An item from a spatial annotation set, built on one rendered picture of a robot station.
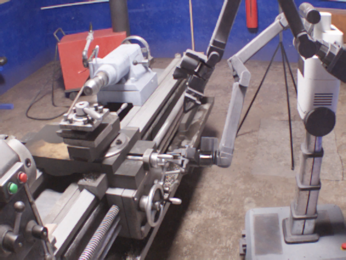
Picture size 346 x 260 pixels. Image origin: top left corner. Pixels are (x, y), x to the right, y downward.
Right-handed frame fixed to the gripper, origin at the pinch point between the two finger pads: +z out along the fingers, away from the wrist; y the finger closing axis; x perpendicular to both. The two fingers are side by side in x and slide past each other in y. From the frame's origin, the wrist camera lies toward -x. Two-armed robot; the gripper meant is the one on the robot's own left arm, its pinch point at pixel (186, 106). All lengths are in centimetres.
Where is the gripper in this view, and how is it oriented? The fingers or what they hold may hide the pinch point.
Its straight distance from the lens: 154.3
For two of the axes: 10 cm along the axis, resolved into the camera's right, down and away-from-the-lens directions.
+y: -1.2, 4.8, -8.7
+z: -4.1, 7.7, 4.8
